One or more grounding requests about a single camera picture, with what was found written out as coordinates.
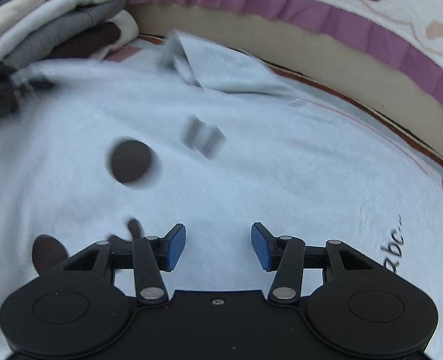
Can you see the bear printed quilt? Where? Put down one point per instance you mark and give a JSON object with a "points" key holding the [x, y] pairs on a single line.
{"points": [[394, 7]]}

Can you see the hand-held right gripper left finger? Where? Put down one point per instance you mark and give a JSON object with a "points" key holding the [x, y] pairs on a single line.
{"points": [[176, 245]]}

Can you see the light grey garment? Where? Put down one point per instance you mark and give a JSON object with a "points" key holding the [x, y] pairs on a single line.
{"points": [[281, 165]]}

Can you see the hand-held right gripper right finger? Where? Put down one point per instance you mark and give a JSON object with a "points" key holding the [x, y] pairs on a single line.
{"points": [[261, 247]]}

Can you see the stack of folded clothes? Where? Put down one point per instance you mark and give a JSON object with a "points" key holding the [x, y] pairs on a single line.
{"points": [[56, 11]]}

